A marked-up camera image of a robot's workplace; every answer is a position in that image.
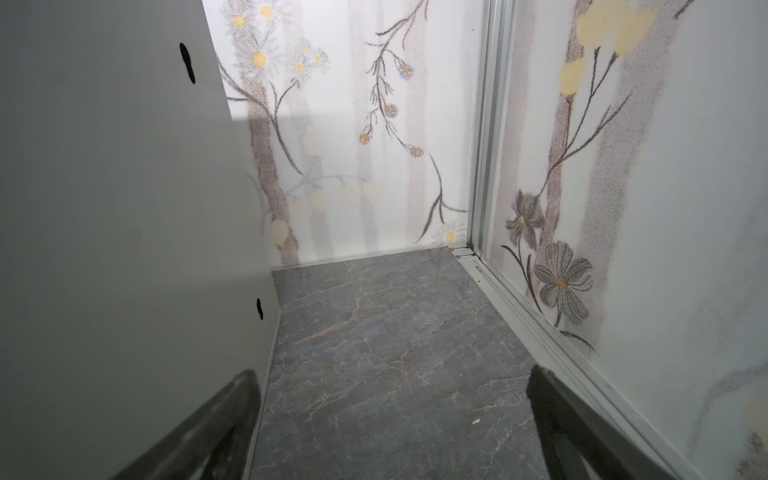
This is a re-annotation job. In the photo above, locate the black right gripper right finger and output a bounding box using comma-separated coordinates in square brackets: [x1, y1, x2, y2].
[526, 365, 672, 479]

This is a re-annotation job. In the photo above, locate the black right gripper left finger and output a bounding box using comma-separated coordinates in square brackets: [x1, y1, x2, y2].
[113, 370, 262, 479]

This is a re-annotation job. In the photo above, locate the grey metal cabinet counter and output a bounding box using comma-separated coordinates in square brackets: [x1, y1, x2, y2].
[1, 1, 277, 479]

